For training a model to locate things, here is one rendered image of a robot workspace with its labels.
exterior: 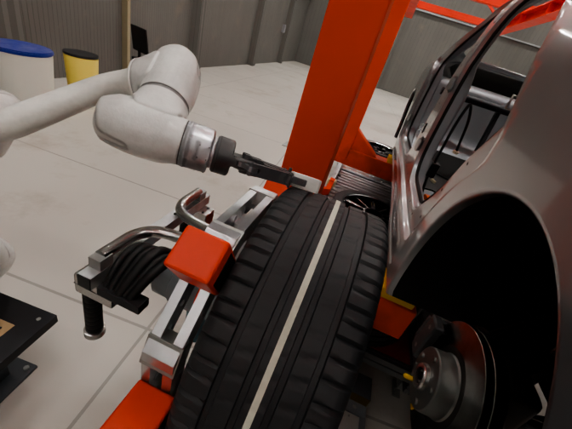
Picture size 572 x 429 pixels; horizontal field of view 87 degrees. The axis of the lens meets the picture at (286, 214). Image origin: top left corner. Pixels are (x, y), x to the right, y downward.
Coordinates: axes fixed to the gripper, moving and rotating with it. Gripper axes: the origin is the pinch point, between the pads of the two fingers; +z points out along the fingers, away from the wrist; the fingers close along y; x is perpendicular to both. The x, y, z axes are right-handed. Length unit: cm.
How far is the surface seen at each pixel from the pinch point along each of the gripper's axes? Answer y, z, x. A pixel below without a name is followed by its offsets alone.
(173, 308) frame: 17.7, -19.5, -24.4
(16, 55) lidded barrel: -292, -214, -10
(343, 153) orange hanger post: -217, 96, 9
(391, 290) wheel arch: -24, 54, -31
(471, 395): 25, 41, -27
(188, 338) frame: 20.7, -15.9, -27.2
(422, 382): 16, 39, -33
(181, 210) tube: -11.7, -23.6, -17.7
